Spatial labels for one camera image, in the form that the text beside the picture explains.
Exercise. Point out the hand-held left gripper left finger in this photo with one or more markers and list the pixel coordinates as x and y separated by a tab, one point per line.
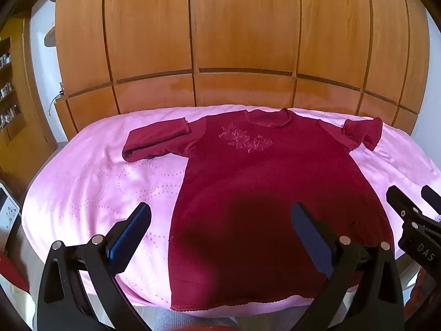
128	239

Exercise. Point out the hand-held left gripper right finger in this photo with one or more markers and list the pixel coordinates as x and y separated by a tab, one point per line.
311	239

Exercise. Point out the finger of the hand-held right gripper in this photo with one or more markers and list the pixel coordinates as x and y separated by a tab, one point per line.
433	198
399	203

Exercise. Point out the maroon embroidered knit shirt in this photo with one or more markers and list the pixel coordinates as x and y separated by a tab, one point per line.
248	186

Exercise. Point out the pink dotted blanket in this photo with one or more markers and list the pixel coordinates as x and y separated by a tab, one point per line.
96	186

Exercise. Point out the red object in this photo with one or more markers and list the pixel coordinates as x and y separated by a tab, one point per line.
12	272

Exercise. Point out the white appliance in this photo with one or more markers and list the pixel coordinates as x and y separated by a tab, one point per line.
7	210

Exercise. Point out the wooden bookshelf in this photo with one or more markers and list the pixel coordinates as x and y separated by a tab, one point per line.
17	110

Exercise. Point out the wooden wardrobe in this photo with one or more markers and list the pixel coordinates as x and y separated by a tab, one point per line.
241	34

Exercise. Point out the wooden wall bracket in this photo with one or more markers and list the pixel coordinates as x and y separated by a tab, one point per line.
51	36

